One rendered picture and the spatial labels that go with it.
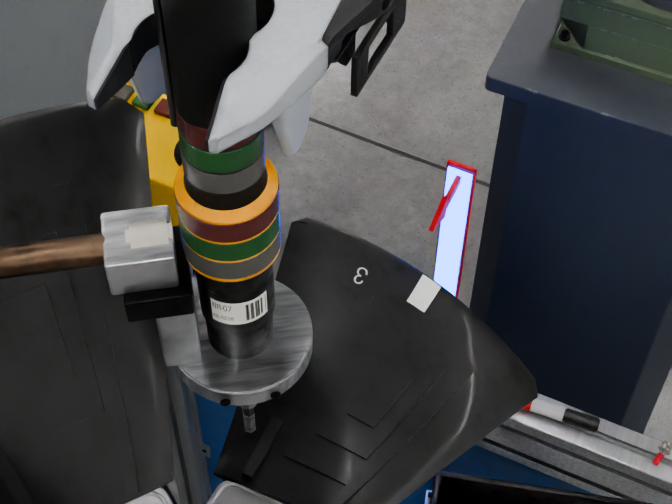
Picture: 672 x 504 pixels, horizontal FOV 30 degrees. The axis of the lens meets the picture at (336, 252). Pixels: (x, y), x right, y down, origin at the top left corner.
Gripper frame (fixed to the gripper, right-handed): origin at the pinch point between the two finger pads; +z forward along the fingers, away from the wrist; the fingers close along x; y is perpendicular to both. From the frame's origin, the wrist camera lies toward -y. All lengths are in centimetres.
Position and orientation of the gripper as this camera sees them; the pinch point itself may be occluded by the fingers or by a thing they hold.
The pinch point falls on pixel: (167, 84)
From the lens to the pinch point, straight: 44.4
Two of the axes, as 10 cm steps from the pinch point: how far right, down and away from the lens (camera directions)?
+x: -9.1, -3.5, 2.5
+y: -0.1, 6.0, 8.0
